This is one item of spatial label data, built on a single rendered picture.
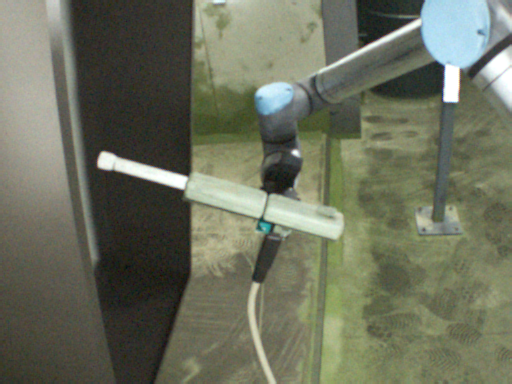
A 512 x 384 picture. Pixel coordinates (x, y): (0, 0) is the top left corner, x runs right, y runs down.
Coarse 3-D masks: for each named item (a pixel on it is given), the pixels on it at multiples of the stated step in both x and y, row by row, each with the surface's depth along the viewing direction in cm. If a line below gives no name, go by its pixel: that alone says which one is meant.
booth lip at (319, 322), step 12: (324, 168) 256; (324, 180) 247; (324, 192) 238; (324, 204) 230; (324, 240) 209; (324, 252) 203; (324, 264) 197; (324, 276) 191; (324, 288) 186; (324, 300) 184; (312, 360) 159; (312, 372) 155
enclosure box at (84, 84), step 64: (0, 0) 41; (64, 0) 100; (128, 0) 99; (192, 0) 96; (0, 64) 44; (64, 64) 46; (128, 64) 107; (192, 64) 103; (0, 128) 49; (64, 128) 49; (128, 128) 117; (192, 128) 113; (0, 192) 54; (64, 192) 52; (128, 192) 128; (0, 256) 60; (64, 256) 58; (128, 256) 141; (0, 320) 69; (64, 320) 66; (128, 320) 126
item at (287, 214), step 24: (120, 168) 93; (144, 168) 93; (192, 192) 92; (216, 192) 92; (240, 192) 92; (264, 192) 94; (264, 216) 93; (288, 216) 92; (312, 216) 92; (336, 216) 93; (264, 240) 97; (336, 240) 94; (264, 264) 101
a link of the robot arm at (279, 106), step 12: (276, 84) 115; (288, 84) 114; (264, 96) 111; (276, 96) 110; (288, 96) 111; (300, 96) 114; (264, 108) 112; (276, 108) 111; (288, 108) 112; (300, 108) 114; (264, 120) 114; (276, 120) 113; (288, 120) 113; (264, 132) 116; (276, 132) 114; (288, 132) 115; (276, 144) 116
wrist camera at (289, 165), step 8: (280, 160) 100; (288, 160) 99; (296, 160) 100; (280, 168) 102; (288, 168) 100; (296, 168) 100; (272, 176) 107; (280, 176) 105; (288, 176) 104; (296, 176) 103
